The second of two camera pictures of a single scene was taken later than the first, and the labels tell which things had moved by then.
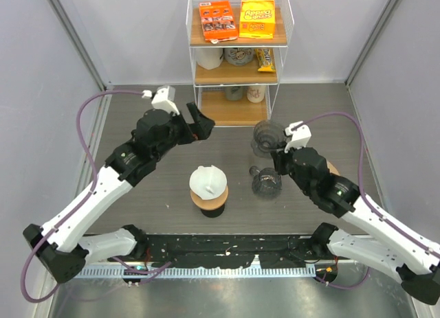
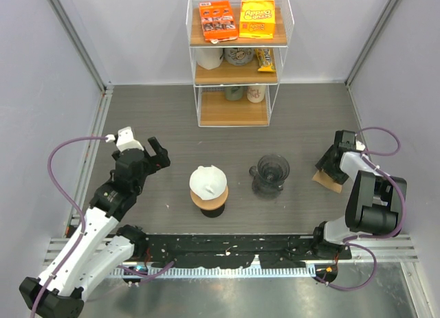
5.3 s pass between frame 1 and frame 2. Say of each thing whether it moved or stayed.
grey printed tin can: stayed
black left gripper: moved
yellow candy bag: stayed
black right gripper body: moved
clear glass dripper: moved
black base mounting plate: stayed
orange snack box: stayed
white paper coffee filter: stayed
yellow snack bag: stayed
